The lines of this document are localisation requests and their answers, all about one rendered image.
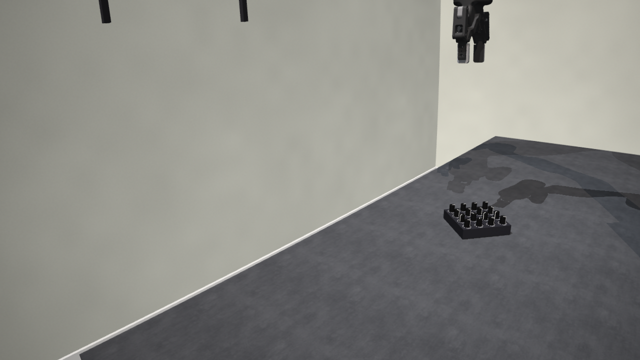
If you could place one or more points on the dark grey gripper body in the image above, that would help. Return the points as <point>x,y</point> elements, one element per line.
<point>475,7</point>

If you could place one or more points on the black knob box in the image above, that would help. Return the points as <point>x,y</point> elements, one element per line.
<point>476,221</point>

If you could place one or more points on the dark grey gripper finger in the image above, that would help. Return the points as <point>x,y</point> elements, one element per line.
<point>480,39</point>
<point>462,33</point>

